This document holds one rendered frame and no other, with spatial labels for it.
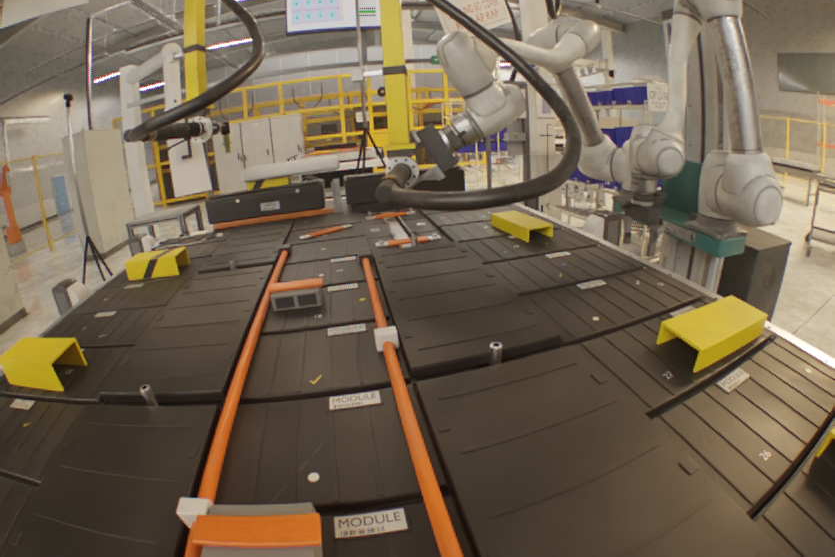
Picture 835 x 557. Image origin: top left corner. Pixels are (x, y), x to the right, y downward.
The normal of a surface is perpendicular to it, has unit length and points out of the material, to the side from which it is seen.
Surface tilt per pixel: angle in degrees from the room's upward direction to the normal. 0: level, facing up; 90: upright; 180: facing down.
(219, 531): 0
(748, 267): 90
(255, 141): 90
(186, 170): 90
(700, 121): 90
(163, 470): 0
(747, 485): 0
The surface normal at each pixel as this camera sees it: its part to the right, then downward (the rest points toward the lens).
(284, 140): 0.21, 0.29
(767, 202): -0.27, 0.41
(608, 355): -0.07, -0.95
